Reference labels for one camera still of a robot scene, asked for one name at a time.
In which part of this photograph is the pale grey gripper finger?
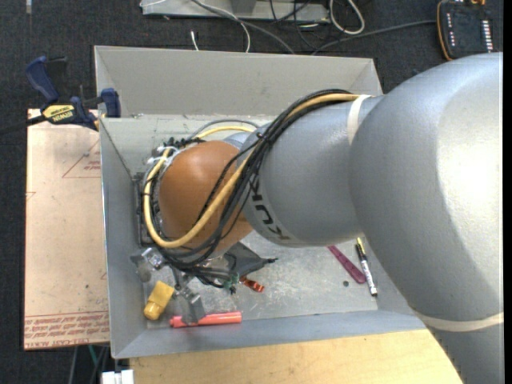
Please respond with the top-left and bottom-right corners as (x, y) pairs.
(130, 247), (165, 283)
(175, 281), (206, 325)

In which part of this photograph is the pink marker pen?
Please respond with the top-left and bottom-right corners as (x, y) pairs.
(168, 310), (243, 330)

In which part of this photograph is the yellow plastic toy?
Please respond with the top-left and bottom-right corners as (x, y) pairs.
(142, 280), (176, 322)

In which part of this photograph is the small orange-red clip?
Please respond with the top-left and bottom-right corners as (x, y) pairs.
(239, 276), (266, 294)

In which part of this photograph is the brown cardboard board, red print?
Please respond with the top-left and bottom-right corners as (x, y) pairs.
(22, 108), (111, 351)

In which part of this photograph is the purple flat ruler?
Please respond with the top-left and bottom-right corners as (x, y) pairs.
(327, 245), (367, 285)

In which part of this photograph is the black and white marker pen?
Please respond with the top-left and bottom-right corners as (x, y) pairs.
(355, 237), (378, 298)

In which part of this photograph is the grey metal bin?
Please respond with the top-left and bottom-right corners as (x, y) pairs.
(94, 45), (427, 360)

